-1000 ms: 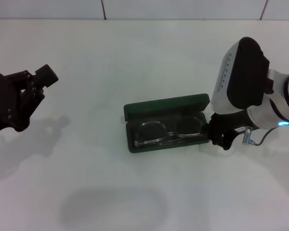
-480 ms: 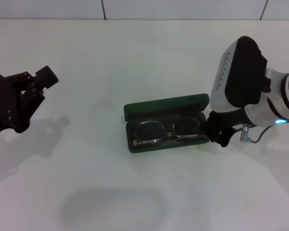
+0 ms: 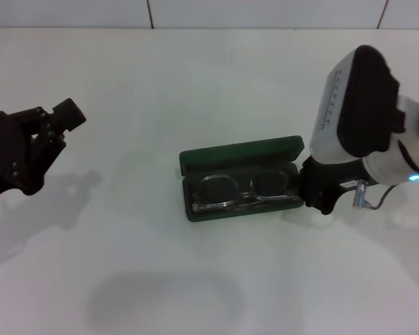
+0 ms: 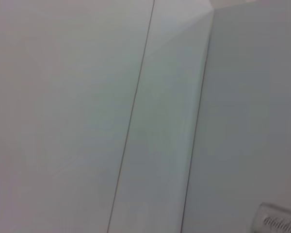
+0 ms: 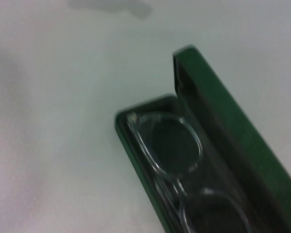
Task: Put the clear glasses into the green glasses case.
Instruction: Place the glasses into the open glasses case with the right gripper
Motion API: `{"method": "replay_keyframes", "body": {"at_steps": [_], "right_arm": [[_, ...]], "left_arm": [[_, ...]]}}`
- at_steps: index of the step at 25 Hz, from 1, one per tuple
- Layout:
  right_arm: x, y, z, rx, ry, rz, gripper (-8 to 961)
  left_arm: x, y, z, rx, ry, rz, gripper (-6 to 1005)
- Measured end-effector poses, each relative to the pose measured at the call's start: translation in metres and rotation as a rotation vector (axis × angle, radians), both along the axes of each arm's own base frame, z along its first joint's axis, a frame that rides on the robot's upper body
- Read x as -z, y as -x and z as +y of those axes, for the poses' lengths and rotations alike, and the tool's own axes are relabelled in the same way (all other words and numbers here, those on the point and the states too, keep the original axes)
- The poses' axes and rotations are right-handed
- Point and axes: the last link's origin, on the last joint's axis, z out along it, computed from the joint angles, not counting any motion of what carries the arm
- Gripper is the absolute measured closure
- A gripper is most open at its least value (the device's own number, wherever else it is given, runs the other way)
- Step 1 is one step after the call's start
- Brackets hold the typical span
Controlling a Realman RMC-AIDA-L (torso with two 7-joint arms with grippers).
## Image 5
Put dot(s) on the clear white glasses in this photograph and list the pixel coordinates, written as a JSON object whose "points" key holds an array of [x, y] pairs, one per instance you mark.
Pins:
{"points": [[145, 143]]}

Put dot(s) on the green glasses case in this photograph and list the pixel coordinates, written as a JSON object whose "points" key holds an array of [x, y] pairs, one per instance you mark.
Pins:
{"points": [[232, 116]]}

